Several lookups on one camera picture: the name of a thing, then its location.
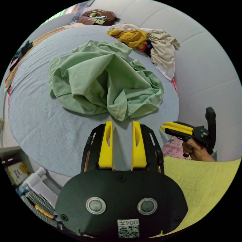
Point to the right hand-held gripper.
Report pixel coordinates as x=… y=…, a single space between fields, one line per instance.
x=200 y=133

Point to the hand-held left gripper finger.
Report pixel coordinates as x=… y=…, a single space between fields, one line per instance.
x=139 y=157

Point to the green t-shirt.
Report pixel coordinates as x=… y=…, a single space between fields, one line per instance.
x=105 y=81

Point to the person's right hand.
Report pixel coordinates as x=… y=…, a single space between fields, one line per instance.
x=196 y=151

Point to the person's body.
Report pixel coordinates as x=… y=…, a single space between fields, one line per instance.
x=200 y=189

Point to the pile of clothes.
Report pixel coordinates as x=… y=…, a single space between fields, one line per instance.
x=160 y=47

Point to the brown wooden cupboard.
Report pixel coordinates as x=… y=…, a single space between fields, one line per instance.
x=96 y=17

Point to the dark clothes heap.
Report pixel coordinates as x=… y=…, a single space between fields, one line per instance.
x=19 y=53

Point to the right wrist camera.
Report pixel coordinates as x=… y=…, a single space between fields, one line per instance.
x=211 y=122

